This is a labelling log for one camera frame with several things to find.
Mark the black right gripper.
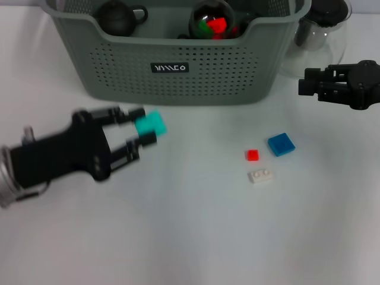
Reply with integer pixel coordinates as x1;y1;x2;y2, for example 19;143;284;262
298;60;380;111

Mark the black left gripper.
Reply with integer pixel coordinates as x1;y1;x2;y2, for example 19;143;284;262
8;106;159;189

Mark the teal square brick plate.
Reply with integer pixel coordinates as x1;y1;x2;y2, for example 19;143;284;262
135;110;168;140

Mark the orange-red slope brick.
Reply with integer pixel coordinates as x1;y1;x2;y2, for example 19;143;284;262
207;17;227;34

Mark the green toy brick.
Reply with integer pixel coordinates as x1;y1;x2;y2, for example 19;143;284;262
198;19;212;36

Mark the grey-green perforated storage bin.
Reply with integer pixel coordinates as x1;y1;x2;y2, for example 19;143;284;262
40;0;311;106

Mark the glass carafe with black lid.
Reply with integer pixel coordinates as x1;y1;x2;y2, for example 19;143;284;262
278;0;353;78

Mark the blue square brick plate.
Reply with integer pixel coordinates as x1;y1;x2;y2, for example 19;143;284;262
267;132;296;157

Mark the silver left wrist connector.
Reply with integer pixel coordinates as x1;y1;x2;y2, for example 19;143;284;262
22;126;36;144

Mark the wide white toy brick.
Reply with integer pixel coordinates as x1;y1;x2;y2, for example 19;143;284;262
248;168;274;185

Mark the dark clay teapot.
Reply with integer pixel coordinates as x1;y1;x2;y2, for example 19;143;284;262
96;0;148;37

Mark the thin dark left arm cable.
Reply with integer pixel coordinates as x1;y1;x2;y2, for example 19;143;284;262
16;183;50;200

